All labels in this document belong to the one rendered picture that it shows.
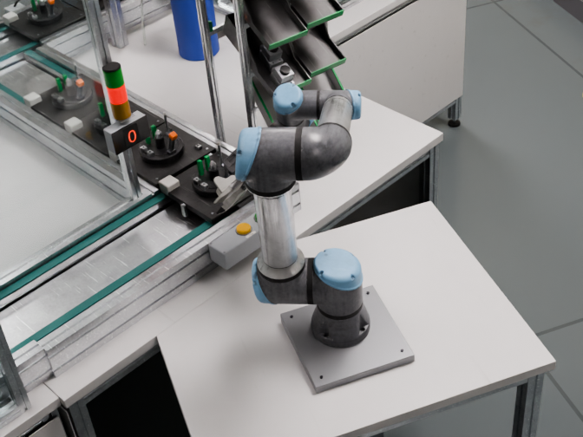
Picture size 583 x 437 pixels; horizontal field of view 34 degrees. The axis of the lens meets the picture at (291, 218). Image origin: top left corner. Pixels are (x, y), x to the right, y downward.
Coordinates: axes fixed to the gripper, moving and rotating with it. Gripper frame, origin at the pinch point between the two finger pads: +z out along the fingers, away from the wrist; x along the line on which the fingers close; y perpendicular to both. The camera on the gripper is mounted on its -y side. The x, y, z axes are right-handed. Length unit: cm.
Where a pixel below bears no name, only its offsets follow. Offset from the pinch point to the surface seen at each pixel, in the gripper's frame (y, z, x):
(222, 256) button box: -4.9, 6.2, -19.5
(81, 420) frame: -9, 63, -19
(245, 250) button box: -7.5, 0.0, -23.7
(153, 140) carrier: 43, -10, -47
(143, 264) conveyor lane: 9.8, 22.2, -20.6
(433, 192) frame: -30, -67, -78
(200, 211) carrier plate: 10.8, -0.5, -28.2
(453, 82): 8, -147, -175
